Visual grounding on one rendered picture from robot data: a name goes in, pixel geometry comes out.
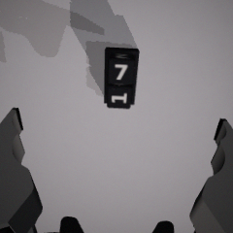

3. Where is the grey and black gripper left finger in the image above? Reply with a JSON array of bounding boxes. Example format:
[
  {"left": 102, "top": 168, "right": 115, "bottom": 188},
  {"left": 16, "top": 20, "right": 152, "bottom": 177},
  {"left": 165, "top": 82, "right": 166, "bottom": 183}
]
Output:
[{"left": 0, "top": 108, "right": 43, "bottom": 233}]

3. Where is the black rectangular tray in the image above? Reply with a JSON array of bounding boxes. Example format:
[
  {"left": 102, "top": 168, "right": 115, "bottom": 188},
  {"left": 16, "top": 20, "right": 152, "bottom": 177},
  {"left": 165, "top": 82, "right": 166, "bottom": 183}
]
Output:
[{"left": 104, "top": 48, "right": 139, "bottom": 105}]

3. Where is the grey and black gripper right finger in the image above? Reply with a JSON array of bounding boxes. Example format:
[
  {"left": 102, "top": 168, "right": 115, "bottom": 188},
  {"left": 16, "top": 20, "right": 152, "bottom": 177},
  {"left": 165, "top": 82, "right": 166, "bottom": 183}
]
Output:
[{"left": 189, "top": 118, "right": 233, "bottom": 233}]

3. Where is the black number cube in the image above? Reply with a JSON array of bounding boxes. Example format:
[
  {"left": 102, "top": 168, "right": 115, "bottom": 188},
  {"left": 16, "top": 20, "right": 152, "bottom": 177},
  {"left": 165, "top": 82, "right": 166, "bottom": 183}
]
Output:
[
  {"left": 108, "top": 53, "right": 135, "bottom": 84},
  {"left": 107, "top": 83, "right": 132, "bottom": 109}
]

